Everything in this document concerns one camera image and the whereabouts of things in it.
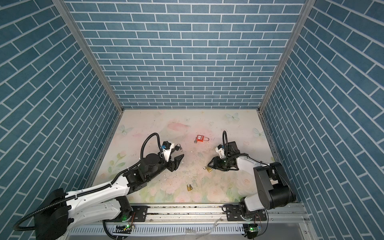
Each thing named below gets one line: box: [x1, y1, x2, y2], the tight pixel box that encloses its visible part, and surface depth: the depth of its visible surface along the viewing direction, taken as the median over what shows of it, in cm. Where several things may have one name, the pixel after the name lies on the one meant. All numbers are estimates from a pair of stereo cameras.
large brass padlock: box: [203, 166, 213, 173], surface depth 90 cm
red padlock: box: [196, 135, 210, 142], surface depth 104 cm
